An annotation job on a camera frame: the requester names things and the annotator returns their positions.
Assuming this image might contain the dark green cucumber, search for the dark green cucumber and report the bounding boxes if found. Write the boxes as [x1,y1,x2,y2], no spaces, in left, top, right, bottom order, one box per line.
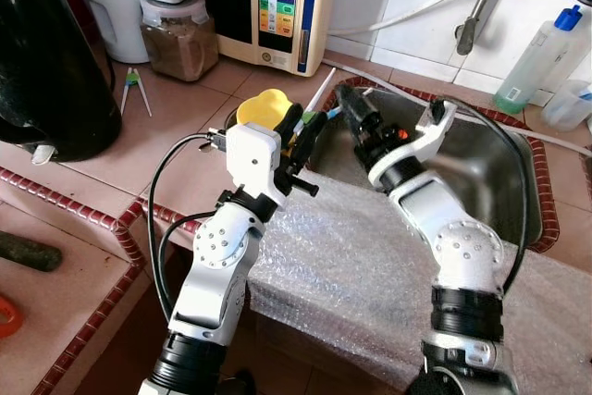
[0,230,64,273]

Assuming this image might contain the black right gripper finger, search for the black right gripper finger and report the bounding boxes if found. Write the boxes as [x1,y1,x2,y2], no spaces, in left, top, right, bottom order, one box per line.
[334,85,367,136]
[343,82,383,129]

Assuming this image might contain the white stick teal tip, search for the white stick teal tip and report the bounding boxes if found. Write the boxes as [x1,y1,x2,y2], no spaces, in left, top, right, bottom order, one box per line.
[305,67,341,121]

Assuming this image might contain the orange plastic object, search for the orange plastic object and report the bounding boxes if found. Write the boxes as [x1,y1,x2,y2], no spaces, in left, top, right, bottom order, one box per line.
[0,293,24,340]

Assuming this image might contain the grey hanging spout pipe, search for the grey hanging spout pipe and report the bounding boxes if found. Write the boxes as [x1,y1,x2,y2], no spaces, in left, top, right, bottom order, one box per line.
[455,0,519,56]

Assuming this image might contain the jar of brown powder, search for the jar of brown powder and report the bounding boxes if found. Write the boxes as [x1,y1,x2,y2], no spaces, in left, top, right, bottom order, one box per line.
[139,0,221,81]

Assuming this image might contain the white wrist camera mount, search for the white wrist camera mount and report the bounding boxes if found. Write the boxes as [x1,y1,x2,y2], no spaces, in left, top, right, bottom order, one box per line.
[368,99,459,188]
[225,122,283,208]

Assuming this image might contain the clear plastic cup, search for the clear plastic cup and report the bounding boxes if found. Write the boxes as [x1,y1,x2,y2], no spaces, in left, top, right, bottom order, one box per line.
[541,79,592,132]

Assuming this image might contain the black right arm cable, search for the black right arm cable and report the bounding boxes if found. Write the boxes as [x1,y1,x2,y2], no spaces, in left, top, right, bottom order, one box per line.
[444,97,531,296]

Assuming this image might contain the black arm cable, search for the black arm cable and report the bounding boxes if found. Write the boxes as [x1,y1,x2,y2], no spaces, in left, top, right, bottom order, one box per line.
[444,97,531,296]
[146,132,228,324]

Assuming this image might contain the black electric kettle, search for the black electric kettle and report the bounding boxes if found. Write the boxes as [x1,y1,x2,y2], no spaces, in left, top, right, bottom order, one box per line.
[0,0,123,163]

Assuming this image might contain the yellow plastic bowl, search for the yellow plastic bowl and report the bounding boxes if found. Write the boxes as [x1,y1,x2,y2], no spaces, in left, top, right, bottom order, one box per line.
[236,89,295,134]

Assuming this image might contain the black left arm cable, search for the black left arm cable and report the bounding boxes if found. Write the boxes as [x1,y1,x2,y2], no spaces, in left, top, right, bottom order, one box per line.
[146,132,228,324]

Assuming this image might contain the stainless steel sink basin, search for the stainless steel sink basin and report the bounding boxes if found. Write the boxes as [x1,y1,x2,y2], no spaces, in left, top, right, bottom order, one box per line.
[310,85,547,248]

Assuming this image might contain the clear bubble wrap sheet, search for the clear bubble wrap sheet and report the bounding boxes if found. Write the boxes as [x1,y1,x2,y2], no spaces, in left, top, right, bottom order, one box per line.
[248,168,592,395]

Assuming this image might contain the white green tongs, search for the white green tongs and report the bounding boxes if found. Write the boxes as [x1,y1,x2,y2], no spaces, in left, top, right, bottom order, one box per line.
[120,67,154,118]

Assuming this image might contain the white container green lid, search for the white container green lid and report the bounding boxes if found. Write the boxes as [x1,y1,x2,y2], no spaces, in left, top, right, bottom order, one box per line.
[76,0,149,65]

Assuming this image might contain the cream and black water ionizer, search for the cream and black water ionizer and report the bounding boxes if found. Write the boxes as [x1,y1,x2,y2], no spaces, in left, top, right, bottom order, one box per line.
[196,0,341,77]

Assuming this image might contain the clear bottle blue cap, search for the clear bottle blue cap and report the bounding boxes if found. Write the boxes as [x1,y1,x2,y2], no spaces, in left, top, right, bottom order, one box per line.
[493,5,586,117]

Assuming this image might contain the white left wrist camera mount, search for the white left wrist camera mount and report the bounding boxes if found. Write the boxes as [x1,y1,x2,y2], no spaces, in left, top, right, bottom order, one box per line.
[225,122,283,208]

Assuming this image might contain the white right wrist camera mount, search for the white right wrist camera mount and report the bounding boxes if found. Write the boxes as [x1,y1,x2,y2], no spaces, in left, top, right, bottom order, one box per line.
[368,99,459,188]

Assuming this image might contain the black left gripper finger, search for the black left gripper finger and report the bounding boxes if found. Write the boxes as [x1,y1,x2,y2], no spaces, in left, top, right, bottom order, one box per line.
[277,104,305,161]
[296,111,328,175]

